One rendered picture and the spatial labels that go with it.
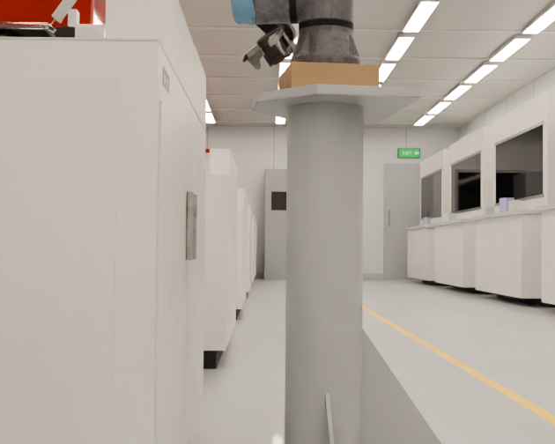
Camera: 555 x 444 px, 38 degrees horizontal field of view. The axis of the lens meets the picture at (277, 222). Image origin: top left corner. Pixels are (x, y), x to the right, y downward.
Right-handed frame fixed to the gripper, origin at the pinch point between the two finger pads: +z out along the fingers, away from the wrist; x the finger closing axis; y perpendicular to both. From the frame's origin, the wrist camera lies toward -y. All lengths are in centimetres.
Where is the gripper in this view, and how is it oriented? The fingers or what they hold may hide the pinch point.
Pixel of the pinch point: (255, 50)
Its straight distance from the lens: 224.2
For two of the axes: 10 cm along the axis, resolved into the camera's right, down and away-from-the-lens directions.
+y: 5.3, 8.0, 3.0
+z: -3.1, 5.1, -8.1
